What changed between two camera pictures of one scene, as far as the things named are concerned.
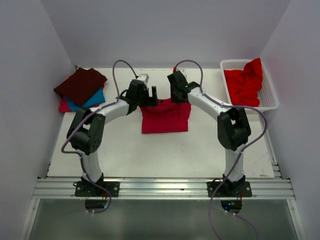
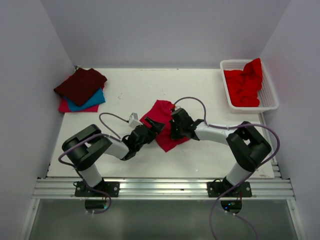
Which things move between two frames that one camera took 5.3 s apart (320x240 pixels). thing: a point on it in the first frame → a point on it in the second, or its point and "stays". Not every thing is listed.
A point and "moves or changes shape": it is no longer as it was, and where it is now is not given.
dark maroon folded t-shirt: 81,85 stays
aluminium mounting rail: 62,188 stays
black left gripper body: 144,91 → 150,136
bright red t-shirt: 244,84 stays
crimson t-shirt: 166,117 moves or changes shape
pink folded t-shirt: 63,106 stays
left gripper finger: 153,101 → 156,126
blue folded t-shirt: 97,98 stays
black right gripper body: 174,98 → 176,131
